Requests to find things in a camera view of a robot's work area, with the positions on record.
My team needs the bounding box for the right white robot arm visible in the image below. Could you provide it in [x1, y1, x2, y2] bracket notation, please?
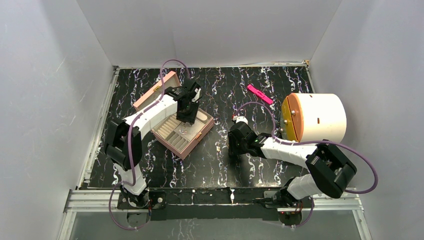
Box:
[228, 121, 357, 208]

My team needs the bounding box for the pink jewelry box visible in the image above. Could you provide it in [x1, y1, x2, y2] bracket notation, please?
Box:
[124, 71, 214, 160]

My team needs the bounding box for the aluminium frame rail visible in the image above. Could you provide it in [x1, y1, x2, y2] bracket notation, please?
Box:
[58, 187, 371, 240]

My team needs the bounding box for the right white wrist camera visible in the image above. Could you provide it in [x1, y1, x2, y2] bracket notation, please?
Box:
[232, 115, 249, 125]

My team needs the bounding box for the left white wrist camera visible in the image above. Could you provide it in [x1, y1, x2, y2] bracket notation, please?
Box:
[191, 88, 202, 103]

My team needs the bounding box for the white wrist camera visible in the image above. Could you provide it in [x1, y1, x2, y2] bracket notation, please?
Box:
[232, 115, 249, 125]
[191, 88, 202, 103]

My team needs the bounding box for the pink plastic clip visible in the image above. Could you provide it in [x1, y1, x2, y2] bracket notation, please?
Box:
[246, 84, 274, 105]

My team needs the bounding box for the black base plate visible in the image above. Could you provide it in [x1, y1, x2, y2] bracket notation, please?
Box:
[150, 187, 280, 221]

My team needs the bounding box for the white cylinder with orange lid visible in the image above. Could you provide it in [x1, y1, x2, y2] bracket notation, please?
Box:
[280, 93, 347, 143]

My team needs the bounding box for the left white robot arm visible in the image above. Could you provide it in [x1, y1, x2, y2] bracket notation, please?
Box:
[103, 79, 202, 208]

